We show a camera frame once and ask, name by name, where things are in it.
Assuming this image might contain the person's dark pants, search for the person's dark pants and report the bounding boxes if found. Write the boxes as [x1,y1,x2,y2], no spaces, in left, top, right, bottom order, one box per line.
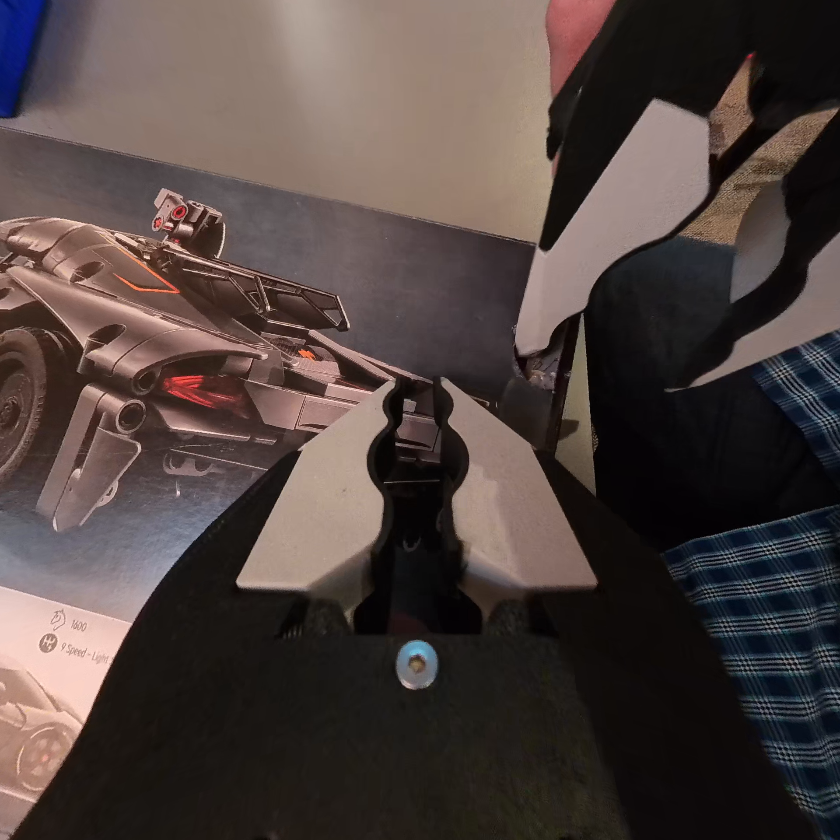
[583,233,840,549]

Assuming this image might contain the person's blue plaid shirt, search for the person's blue plaid shirt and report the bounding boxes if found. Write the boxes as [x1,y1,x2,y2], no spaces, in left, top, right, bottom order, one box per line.
[661,328,840,840]

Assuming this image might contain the blue object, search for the blue object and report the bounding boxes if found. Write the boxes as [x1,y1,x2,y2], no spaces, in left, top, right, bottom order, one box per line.
[0,0,53,120]

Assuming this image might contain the person's right forearm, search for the person's right forearm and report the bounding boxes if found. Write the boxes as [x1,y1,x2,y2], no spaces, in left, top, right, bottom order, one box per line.
[546,0,616,99]

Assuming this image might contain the lego set box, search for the lego set box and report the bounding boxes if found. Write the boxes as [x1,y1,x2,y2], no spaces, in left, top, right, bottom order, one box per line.
[0,125,582,746]

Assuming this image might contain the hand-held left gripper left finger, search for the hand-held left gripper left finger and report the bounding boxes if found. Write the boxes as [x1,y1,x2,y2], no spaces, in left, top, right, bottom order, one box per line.
[235,377,404,621]

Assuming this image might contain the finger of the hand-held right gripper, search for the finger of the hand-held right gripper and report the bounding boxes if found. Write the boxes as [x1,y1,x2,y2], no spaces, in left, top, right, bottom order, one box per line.
[663,164,840,393]
[514,97,723,358]

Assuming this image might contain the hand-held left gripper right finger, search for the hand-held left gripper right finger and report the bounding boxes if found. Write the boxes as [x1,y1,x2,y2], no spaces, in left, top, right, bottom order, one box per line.
[430,375,599,614]

